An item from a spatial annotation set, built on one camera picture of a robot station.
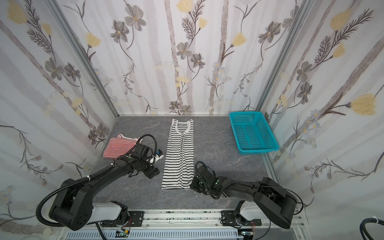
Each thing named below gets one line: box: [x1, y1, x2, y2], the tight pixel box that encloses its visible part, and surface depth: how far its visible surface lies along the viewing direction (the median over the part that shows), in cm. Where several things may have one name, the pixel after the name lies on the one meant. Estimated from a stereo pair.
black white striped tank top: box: [161, 118, 195, 190], surface depth 97 cm
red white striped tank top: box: [103, 133, 142, 159], surface depth 101 cm
